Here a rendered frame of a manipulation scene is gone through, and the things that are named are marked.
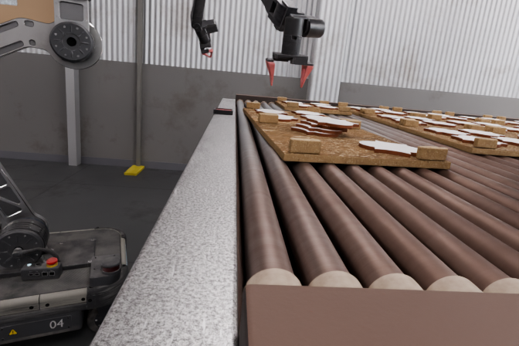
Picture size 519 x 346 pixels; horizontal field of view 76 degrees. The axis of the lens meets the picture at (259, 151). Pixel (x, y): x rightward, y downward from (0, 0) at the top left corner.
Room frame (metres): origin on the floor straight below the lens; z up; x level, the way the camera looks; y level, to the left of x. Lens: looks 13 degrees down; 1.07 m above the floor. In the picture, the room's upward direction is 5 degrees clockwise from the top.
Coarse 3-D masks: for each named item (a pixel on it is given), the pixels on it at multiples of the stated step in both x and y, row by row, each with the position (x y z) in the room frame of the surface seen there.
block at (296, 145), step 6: (294, 138) 0.61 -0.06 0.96; (300, 138) 0.62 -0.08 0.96; (306, 138) 0.62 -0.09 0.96; (294, 144) 0.60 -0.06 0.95; (300, 144) 0.61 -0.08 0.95; (306, 144) 0.61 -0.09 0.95; (312, 144) 0.61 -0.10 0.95; (318, 144) 0.61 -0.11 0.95; (294, 150) 0.60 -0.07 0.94; (300, 150) 0.61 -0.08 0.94; (306, 150) 0.61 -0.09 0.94; (312, 150) 0.61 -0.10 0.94; (318, 150) 0.61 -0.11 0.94
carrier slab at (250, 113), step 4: (244, 108) 1.39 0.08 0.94; (248, 108) 1.40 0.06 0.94; (244, 112) 1.35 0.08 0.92; (248, 112) 1.25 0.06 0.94; (252, 112) 1.26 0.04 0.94; (284, 112) 1.38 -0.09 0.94; (288, 112) 1.40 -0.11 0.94; (248, 116) 1.20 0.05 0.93; (252, 116) 1.14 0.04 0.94; (256, 116) 1.15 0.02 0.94; (296, 116) 1.27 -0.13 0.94; (324, 116) 1.38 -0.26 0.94; (252, 120) 1.08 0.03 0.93; (256, 120) 1.02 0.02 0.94
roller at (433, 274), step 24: (336, 168) 0.58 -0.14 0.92; (336, 192) 0.50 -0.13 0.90; (360, 192) 0.45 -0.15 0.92; (360, 216) 0.40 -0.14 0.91; (384, 216) 0.37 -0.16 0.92; (384, 240) 0.33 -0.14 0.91; (408, 240) 0.31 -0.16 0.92; (408, 264) 0.28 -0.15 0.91; (432, 264) 0.27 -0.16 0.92; (432, 288) 0.24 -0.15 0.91; (456, 288) 0.23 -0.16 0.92
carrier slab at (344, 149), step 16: (256, 128) 0.94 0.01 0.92; (272, 128) 0.89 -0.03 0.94; (288, 128) 0.92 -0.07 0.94; (272, 144) 0.71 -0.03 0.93; (288, 144) 0.68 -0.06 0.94; (336, 144) 0.73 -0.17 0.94; (352, 144) 0.75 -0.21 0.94; (288, 160) 0.60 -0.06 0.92; (304, 160) 0.61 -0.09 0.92; (320, 160) 0.61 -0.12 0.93; (336, 160) 0.62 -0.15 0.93; (352, 160) 0.62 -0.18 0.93; (368, 160) 0.63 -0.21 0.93; (384, 160) 0.63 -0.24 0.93; (400, 160) 0.64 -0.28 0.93; (416, 160) 0.65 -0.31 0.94
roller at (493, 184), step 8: (384, 136) 1.06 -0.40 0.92; (456, 168) 0.69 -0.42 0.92; (464, 168) 0.68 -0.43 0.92; (464, 176) 0.65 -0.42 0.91; (472, 176) 0.64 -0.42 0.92; (480, 176) 0.63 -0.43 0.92; (488, 184) 0.59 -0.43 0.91; (496, 184) 0.58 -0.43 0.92; (504, 192) 0.55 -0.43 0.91; (512, 192) 0.54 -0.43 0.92
